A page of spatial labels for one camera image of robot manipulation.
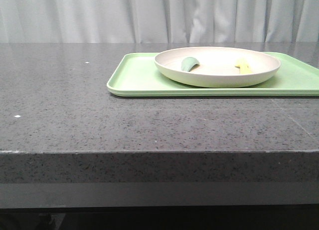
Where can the white curtain backdrop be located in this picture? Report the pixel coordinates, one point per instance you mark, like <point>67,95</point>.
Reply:
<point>158,21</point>

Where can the white round plate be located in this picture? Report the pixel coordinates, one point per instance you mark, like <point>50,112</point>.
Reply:
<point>217,66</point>

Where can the light green tray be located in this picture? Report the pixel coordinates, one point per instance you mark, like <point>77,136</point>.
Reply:
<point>137,76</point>

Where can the green plastic spoon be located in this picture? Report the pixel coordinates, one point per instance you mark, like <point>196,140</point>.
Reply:
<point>189,63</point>

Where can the yellow plastic fork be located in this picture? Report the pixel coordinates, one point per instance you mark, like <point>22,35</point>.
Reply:
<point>243,65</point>

